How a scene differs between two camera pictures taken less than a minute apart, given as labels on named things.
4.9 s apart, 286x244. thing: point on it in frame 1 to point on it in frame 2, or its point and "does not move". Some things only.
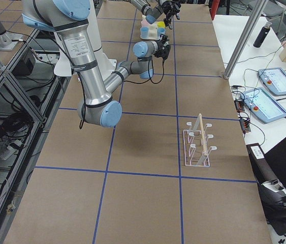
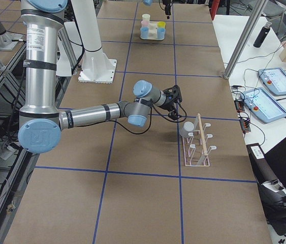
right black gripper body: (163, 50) to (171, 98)
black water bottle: (262, 34) does not move
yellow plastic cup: (161, 24) does not move
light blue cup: (160, 30) does not move
